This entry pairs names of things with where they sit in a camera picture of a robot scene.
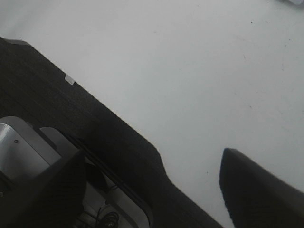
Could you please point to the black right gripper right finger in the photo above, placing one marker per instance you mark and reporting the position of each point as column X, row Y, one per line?
column 256, row 198

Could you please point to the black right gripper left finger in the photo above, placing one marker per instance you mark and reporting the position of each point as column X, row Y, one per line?
column 53, row 199

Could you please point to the grey robot base mount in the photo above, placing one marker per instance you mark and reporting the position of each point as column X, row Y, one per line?
column 26, row 151

